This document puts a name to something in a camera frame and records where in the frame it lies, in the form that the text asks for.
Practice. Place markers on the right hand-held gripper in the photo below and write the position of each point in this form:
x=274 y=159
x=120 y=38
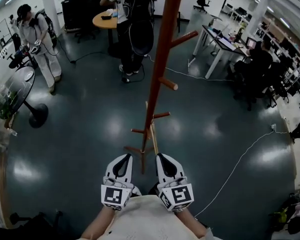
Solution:
x=178 y=195

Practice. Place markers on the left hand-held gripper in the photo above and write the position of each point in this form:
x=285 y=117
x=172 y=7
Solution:
x=113 y=195

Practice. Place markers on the wooden hanger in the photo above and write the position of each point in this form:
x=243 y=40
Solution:
x=154 y=139

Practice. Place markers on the person's right forearm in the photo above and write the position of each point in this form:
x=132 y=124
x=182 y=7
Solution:
x=192 y=222

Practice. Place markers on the person's left forearm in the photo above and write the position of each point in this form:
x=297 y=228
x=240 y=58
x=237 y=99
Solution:
x=100 y=221

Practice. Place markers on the person's black trousers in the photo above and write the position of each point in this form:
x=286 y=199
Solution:
x=153 y=189

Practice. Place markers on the person's white shoe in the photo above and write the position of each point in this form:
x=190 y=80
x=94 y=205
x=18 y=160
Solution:
x=137 y=192

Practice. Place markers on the silver wristwatch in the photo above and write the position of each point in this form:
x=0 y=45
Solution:
x=181 y=209

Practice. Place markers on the person's cream knit top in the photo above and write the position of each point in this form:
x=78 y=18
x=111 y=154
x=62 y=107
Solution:
x=145 y=219

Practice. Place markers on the black office chair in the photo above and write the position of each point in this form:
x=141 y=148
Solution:
x=27 y=224

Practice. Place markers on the white plug adapter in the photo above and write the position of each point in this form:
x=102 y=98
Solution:
x=273 y=127

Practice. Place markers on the yellow green bag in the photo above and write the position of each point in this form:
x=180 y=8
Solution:
x=281 y=215

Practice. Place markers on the red wooden coat rack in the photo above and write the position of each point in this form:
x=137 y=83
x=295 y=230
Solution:
x=160 y=46

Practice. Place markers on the white office desk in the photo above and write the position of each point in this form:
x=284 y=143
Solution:
x=222 y=44

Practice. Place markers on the black bag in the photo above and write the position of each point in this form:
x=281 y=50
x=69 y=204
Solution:
x=298 y=224

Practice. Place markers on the black cabinets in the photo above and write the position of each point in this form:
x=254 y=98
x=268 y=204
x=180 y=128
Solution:
x=82 y=9

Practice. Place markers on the round black pedestal table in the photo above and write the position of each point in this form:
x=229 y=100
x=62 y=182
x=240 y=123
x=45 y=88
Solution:
x=17 y=91

